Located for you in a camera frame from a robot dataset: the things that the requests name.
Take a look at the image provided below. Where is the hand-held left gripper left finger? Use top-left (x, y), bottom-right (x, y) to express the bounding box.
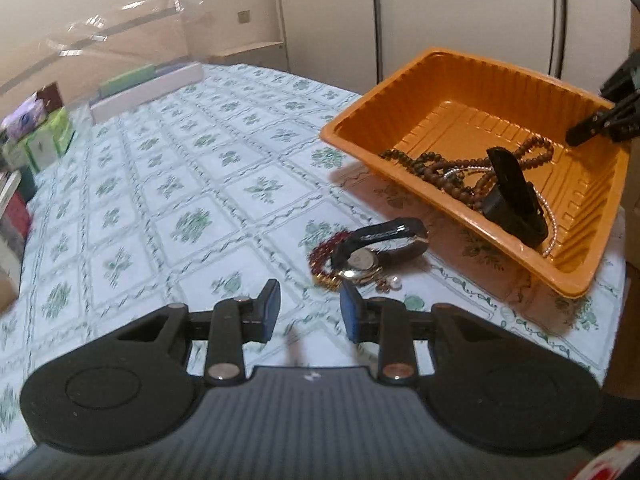
top-left (117, 279), bottom-right (282, 387)

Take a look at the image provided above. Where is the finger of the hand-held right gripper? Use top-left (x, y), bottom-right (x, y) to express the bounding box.
top-left (598, 50), bottom-right (640, 106)
top-left (566, 102), bottom-right (640, 146)

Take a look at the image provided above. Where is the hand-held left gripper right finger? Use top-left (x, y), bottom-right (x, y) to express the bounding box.
top-left (340, 280), bottom-right (506, 383)

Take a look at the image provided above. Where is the gold watch with black strap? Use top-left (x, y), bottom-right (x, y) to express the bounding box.
top-left (330, 217), bottom-right (430, 281)

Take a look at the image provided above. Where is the red bead bracelet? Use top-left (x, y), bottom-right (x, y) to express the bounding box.
top-left (309, 232), bottom-right (351, 291)

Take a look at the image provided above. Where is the brown wooden bead necklace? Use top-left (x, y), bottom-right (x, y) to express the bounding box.
top-left (420, 135), bottom-right (556, 208)

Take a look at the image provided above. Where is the white pearl necklace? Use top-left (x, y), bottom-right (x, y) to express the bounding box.
top-left (442, 165), bottom-right (558, 256)

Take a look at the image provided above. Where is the black digital watch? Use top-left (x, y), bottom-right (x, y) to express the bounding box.
top-left (481, 146), bottom-right (548, 248)

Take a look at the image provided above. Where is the orange plastic tray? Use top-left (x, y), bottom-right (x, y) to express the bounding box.
top-left (320, 47), bottom-right (631, 298)

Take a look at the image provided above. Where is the white wardrobe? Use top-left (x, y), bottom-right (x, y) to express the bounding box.
top-left (275, 0), bottom-right (640, 96)

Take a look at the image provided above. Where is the long white box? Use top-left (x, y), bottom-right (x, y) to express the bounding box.
top-left (90, 62), bottom-right (203, 122)

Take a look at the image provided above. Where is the low beige shelf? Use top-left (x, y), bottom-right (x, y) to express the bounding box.
top-left (210, 40), bottom-right (288, 68)

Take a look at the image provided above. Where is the cardboard box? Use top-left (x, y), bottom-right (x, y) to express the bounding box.
top-left (0, 270), bottom-right (16, 311)

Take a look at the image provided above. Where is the flat green box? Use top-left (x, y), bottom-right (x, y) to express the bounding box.
top-left (98, 65), bottom-right (156, 98)

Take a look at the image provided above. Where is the stack of books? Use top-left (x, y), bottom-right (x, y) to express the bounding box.
top-left (0, 170), bottom-right (36, 281)

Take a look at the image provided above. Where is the green tissue box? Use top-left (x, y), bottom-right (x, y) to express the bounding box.
top-left (25, 107), bottom-right (75, 171)

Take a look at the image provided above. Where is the small green box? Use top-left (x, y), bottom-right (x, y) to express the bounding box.
top-left (0, 137), bottom-right (28, 171)

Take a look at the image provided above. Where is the red white printed cloth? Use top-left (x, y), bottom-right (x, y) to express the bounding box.
top-left (575, 442), bottom-right (640, 480)

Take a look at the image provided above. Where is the brown box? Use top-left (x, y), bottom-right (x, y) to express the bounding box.
top-left (34, 85), bottom-right (65, 111)

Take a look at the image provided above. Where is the purple tissue pack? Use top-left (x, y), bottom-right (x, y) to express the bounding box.
top-left (2, 99), bottom-right (48, 141)

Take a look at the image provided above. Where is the clear plastic sheet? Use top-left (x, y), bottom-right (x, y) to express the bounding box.
top-left (0, 0), bottom-right (206, 101)

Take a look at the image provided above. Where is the dark green bead bracelet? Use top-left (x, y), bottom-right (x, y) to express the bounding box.
top-left (380, 147), bottom-right (451, 181)

